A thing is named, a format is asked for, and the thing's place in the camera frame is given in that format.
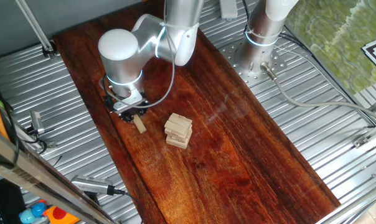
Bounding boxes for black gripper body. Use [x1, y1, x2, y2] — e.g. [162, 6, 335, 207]
[113, 104, 149, 121]

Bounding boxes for black pole clamp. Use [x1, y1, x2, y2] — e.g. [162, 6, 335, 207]
[41, 39, 59, 60]

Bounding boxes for reddish brown wooden board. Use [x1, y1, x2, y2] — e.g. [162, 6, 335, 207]
[52, 0, 342, 224]

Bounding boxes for orange emergency stop box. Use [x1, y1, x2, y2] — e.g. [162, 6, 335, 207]
[42, 205, 80, 224]

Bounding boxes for blue plastic toy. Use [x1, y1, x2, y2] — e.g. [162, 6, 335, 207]
[18, 198, 48, 224]

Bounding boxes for silver support pole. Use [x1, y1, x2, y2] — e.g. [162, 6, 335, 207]
[14, 0, 54, 52]

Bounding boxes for black device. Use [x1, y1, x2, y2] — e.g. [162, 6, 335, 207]
[0, 179, 27, 224]

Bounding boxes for white power strip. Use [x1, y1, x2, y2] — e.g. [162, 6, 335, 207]
[220, 0, 239, 20]

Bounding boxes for green marbled panel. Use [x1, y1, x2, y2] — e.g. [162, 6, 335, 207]
[283, 0, 376, 96]

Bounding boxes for silver camera mounting bracket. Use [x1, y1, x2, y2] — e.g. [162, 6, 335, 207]
[112, 89, 145, 113]

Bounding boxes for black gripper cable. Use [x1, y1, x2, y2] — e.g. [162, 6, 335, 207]
[101, 74, 120, 105]

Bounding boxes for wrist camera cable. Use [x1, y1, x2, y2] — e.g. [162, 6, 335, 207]
[99, 0, 176, 110]

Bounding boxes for black camera cable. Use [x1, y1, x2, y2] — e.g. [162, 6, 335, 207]
[106, 185, 145, 224]
[22, 124, 49, 156]

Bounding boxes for silver depth camera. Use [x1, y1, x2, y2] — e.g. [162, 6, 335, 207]
[30, 110, 45, 135]
[70, 174, 115, 196]

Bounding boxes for metal frame beam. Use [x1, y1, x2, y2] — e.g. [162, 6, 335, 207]
[0, 123, 120, 224]

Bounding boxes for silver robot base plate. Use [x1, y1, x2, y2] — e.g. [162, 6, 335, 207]
[220, 37, 288, 88]

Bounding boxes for grey cable with metal connector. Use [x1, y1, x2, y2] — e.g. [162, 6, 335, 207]
[260, 61, 376, 124]

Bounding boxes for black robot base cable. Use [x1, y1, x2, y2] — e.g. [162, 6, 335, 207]
[278, 30, 376, 128]

